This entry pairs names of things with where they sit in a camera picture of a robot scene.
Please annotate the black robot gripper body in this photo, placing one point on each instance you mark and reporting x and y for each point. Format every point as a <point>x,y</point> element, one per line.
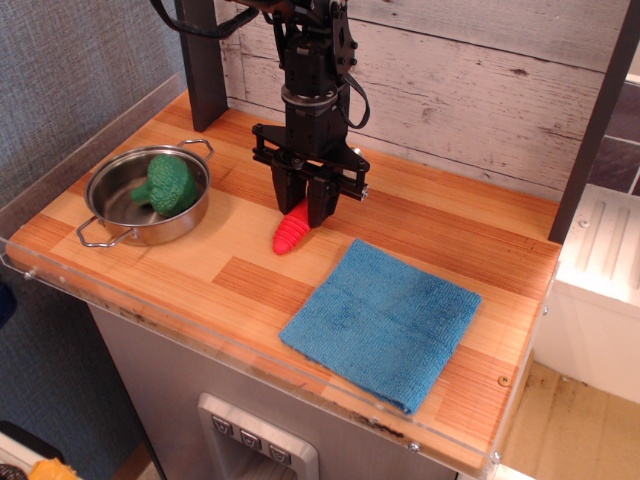
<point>310,131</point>

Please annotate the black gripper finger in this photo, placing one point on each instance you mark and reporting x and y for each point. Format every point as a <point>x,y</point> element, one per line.
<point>322,197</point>
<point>289,187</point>

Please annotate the red handled metal spoon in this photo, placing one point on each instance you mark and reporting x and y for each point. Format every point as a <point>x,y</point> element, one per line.
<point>290,235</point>

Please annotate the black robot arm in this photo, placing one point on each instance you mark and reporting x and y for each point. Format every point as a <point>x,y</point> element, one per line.
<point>316,50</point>

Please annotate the blue cloth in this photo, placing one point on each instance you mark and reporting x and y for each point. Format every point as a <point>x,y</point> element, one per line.
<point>383,325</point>

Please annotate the green toy broccoli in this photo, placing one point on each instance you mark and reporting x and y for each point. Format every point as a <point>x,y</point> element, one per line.
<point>170,187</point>

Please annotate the small steel pot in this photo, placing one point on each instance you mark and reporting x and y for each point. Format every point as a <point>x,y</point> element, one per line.
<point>117,218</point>

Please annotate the grey toy fridge cabinet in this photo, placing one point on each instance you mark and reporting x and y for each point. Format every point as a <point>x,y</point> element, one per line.
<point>206,420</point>

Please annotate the clear acrylic table guard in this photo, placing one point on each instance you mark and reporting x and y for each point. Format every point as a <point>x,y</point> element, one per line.
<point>231,301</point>

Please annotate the white toy sink unit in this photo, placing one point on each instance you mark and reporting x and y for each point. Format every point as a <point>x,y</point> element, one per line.
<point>590,328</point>

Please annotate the yellow object at corner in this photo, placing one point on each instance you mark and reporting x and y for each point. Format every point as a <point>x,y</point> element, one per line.
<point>52,469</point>

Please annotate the dark left vertical post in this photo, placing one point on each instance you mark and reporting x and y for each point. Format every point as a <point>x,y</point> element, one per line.
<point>203,64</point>

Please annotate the dark vertical post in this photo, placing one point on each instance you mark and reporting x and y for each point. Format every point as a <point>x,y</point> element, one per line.
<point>203,64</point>
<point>604,106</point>

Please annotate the dark right vertical post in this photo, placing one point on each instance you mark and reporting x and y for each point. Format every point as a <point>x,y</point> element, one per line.
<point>604,106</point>

